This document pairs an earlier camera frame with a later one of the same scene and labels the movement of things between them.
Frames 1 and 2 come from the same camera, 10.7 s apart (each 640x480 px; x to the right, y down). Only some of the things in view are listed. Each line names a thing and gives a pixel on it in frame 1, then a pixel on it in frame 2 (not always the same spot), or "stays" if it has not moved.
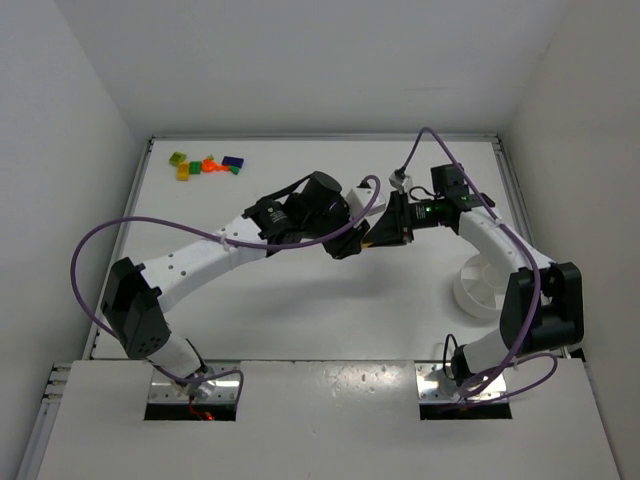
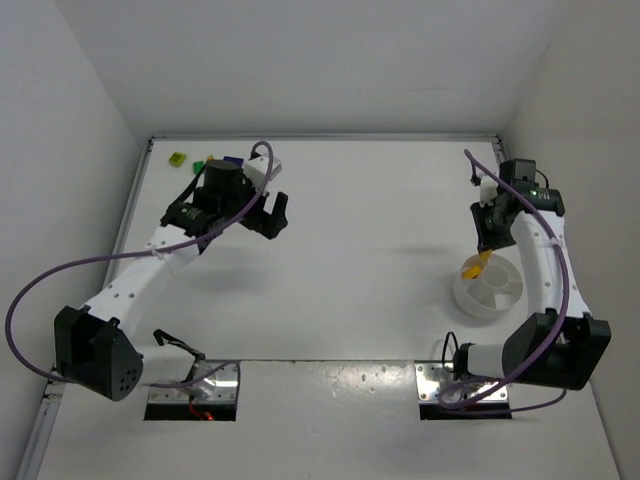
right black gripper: [403, 216] to [484, 230]
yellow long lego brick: [183, 171] to [472, 272]
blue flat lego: [232, 161] stays
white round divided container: [478, 287] stays
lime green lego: [176, 158] stays
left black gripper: [347, 239] to [262, 216]
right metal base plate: [437, 383] stays
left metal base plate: [224, 377] stays
